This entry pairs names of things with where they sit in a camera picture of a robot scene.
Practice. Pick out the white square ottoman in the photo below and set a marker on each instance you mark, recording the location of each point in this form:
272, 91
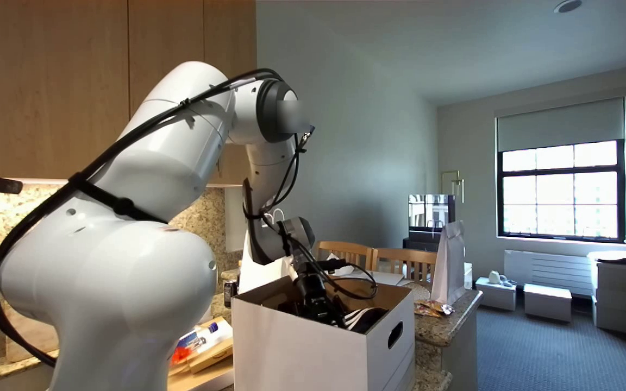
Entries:
496, 295
547, 303

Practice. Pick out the white cardboard storage box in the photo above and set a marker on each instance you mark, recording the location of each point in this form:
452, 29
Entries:
313, 354

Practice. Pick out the tall narrow white bag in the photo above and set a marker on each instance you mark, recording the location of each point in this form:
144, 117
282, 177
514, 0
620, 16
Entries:
448, 264

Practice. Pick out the yellow and white package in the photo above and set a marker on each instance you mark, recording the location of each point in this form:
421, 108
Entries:
208, 338

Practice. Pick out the wooden wall cabinets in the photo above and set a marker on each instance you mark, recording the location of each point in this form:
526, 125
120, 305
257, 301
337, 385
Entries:
38, 78

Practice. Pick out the wooden chair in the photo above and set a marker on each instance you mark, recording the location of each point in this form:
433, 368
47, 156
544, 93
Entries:
348, 253
411, 262

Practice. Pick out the round ceiling light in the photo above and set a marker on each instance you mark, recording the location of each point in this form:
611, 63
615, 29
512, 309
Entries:
567, 5

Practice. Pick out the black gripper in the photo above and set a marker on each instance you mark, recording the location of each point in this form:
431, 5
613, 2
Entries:
313, 290

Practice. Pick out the white radiator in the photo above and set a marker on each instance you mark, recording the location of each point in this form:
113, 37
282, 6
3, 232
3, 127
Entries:
548, 273

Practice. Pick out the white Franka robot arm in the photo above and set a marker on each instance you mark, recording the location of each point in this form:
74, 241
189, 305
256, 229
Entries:
109, 290

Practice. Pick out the black white striped sandal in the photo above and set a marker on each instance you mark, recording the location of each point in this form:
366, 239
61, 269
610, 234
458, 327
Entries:
363, 318

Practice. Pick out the white side cabinet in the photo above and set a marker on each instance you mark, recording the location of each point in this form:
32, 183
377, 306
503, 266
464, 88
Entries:
615, 294

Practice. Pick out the wooden cutting board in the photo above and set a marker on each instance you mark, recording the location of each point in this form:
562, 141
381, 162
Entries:
208, 380

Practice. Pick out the white roller blind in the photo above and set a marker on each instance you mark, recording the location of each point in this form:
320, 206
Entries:
562, 125

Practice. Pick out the black framed window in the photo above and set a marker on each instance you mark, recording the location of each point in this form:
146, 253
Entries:
562, 190

